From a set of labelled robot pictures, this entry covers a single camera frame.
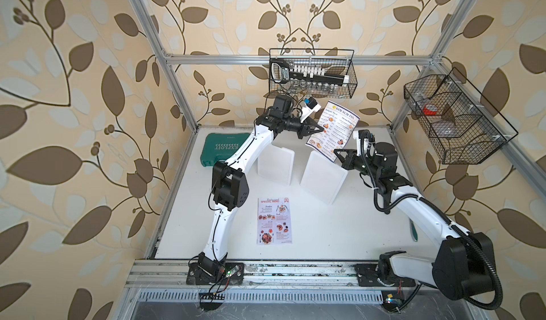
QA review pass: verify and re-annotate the white Dim Sum Inn menu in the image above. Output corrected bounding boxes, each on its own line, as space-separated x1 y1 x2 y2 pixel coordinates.
306 101 360 162

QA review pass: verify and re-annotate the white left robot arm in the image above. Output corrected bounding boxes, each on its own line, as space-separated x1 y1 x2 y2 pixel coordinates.
187 95 324 286

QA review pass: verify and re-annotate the black wire basket wall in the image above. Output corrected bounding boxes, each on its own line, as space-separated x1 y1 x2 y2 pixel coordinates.
269 47 358 99
404 67 518 165

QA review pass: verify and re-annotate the green handled tool on table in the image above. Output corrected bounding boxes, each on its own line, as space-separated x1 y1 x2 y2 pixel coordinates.
409 220 419 242

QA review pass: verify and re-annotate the black tool in basket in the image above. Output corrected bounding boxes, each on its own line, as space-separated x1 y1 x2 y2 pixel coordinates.
270 59 349 86

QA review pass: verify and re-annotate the black wire basket back wall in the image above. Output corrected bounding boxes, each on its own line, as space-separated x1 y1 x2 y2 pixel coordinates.
269 47 358 99

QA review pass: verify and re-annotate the black corrugated cable conduit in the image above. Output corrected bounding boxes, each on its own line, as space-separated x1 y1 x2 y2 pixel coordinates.
357 129 504 311

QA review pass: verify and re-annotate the red object in basket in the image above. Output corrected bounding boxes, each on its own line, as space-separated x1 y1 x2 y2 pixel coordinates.
422 103 439 116

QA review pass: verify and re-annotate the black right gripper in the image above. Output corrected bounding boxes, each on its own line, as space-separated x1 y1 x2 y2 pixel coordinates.
335 148 381 180

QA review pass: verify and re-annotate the black wire basket right wall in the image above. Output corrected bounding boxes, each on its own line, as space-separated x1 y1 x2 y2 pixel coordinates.
404 67 518 165

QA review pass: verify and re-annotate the pink special menu sheet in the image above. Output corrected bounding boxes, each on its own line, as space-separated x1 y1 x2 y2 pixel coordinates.
257 197 292 246

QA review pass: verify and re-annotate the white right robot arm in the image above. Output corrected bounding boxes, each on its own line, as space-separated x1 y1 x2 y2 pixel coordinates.
334 140 503 310

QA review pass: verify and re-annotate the green plastic tool case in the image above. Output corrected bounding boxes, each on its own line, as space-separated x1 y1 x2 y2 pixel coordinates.
200 132 250 167

